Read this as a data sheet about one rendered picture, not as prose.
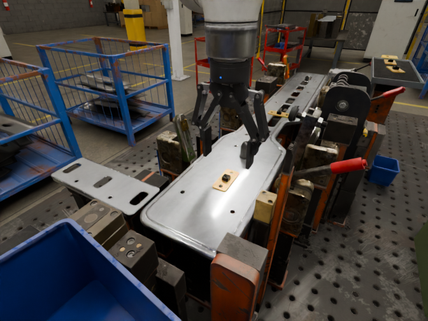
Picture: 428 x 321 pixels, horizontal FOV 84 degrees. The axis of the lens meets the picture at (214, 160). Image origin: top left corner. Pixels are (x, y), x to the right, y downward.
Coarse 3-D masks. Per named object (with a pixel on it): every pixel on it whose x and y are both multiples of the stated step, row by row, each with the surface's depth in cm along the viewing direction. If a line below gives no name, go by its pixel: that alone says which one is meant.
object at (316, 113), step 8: (296, 112) 42; (304, 112) 42; (312, 112) 42; (320, 112) 41; (304, 120) 41; (312, 120) 40; (320, 120) 41; (304, 128) 41; (312, 128) 41; (304, 136) 42; (304, 144) 43; (296, 160) 45; (280, 176) 49
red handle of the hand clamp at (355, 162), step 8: (344, 160) 43; (352, 160) 42; (360, 160) 41; (312, 168) 47; (320, 168) 45; (328, 168) 44; (336, 168) 43; (344, 168) 42; (352, 168) 42; (360, 168) 41; (296, 176) 48; (304, 176) 47; (312, 176) 47
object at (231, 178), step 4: (224, 172) 62; (228, 172) 62; (232, 172) 62; (236, 172) 62; (220, 176) 60; (224, 176) 59; (228, 176) 59; (232, 176) 60; (236, 176) 60; (220, 180) 59; (224, 180) 59; (228, 180) 59; (232, 180) 59; (216, 184) 58; (220, 184) 58; (224, 184) 58; (228, 184) 58; (216, 188) 57; (220, 188) 57; (224, 188) 57; (228, 188) 57
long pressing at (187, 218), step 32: (288, 96) 110; (224, 160) 67; (256, 160) 67; (160, 192) 56; (192, 192) 56; (224, 192) 56; (256, 192) 56; (160, 224) 48; (192, 224) 48; (224, 224) 48
